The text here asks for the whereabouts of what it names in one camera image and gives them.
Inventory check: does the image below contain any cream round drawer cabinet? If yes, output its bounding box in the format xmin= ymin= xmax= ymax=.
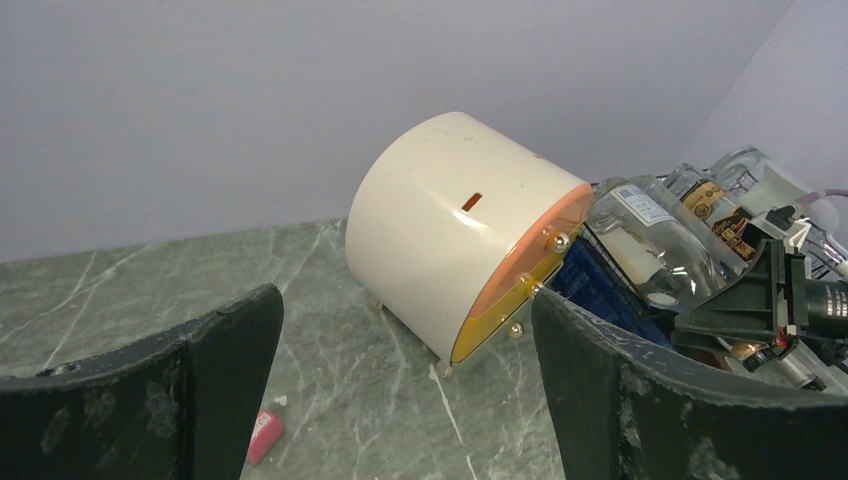
xmin=345 ymin=112 xmax=593 ymax=376

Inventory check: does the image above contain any small pink block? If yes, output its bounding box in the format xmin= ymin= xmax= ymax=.
xmin=246 ymin=409 xmax=285 ymax=465

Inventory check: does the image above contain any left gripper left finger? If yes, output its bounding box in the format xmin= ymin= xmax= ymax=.
xmin=1 ymin=283 xmax=284 ymax=479

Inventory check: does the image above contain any clear bottle white label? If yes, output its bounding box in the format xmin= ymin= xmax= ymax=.
xmin=586 ymin=176 xmax=747 ymax=313

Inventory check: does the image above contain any dark wine bottle gold foil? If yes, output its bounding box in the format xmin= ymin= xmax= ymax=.
xmin=716 ymin=337 xmax=826 ymax=391

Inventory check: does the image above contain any clear bottle gold black label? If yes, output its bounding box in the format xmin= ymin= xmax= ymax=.
xmin=663 ymin=163 xmax=765 ymax=263

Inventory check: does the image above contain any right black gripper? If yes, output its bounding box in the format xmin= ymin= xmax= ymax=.
xmin=671 ymin=240 xmax=847 ymax=371

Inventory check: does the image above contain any black wire wine rack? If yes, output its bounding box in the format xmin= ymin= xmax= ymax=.
xmin=553 ymin=176 xmax=847 ymax=349

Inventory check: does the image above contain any large clear glass bottle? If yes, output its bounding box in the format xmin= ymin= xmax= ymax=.
xmin=708 ymin=146 xmax=847 ymax=266

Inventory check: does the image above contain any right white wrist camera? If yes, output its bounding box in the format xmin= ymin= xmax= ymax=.
xmin=748 ymin=205 xmax=812 ymax=272

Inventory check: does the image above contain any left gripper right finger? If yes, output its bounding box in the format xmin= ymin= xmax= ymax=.
xmin=531 ymin=289 xmax=847 ymax=479

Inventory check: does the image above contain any blue plastic bottle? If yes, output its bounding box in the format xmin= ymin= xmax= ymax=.
xmin=550 ymin=238 xmax=674 ymax=350

